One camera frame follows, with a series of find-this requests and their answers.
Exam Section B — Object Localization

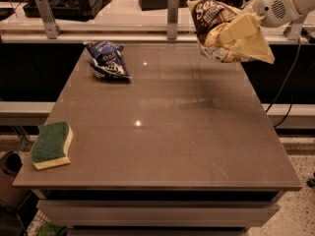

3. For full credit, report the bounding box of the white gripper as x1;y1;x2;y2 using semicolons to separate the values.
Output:
213;0;300;64

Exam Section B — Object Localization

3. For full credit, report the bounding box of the brown chip bag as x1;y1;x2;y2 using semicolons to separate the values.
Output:
186;0;260;64

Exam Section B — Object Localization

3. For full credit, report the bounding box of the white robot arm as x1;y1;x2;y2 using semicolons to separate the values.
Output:
215;0;315;64

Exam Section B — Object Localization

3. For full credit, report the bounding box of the blue chip bag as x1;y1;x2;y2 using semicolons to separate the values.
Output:
85;40;131;79

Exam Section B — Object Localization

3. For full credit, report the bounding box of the green yellow sponge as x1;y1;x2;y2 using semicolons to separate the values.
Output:
31;122;73;170

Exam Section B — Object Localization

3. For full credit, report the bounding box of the black box on counter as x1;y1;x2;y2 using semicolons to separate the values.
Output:
23;0;112;22

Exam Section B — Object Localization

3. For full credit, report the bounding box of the grey drawer front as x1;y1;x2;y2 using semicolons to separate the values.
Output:
38;200;280;228

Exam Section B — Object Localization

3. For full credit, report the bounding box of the dark bin at left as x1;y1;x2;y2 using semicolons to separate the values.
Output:
0;151;31;208

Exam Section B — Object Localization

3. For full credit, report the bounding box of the right metal rail bracket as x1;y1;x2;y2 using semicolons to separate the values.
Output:
283;14;307;40

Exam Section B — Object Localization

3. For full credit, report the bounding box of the metal rail bracket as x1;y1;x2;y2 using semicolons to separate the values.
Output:
166;0;179;40
34;0;61;39
283;14;307;40

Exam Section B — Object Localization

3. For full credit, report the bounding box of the black cable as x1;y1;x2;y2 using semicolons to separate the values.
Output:
265;37;302;129

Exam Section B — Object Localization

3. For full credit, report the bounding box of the middle metal rail bracket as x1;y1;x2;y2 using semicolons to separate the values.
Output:
166;0;179;40

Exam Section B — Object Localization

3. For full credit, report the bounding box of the left metal rail bracket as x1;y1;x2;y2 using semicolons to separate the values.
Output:
34;0;61;39

